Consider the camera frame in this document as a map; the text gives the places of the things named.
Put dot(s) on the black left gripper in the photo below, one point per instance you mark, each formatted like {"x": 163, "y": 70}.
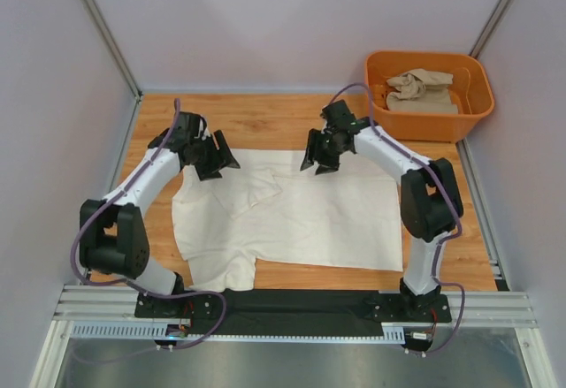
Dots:
{"x": 211, "y": 170}

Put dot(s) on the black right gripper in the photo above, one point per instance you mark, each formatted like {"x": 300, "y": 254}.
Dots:
{"x": 325, "y": 165}

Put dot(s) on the white t shirt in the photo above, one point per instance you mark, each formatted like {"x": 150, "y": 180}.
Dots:
{"x": 269, "y": 209}

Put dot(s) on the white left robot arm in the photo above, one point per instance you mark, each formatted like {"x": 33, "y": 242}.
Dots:
{"x": 112, "y": 238}

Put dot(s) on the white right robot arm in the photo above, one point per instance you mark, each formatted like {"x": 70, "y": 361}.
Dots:
{"x": 430, "y": 204}

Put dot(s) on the orange plastic bin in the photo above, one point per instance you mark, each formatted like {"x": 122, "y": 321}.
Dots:
{"x": 470, "y": 91}

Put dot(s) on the beige t shirt in bin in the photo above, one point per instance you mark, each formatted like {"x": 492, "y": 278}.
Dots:
{"x": 421, "y": 91}

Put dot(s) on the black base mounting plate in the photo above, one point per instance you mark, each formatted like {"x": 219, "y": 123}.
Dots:
{"x": 294, "y": 312}

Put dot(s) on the aluminium extrusion rail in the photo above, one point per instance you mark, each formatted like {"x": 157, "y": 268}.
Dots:
{"x": 117, "y": 304}

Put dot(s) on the grey slotted cable duct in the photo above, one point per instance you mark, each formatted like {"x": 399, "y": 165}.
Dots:
{"x": 162, "y": 331}

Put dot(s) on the right aluminium frame post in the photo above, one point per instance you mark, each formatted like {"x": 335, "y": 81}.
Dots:
{"x": 496, "y": 17}

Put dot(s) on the aluminium frame post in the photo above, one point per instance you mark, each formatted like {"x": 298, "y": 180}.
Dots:
{"x": 112, "y": 46}
{"x": 496, "y": 17}

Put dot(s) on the left aluminium frame post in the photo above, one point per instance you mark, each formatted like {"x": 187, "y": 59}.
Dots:
{"x": 112, "y": 46}

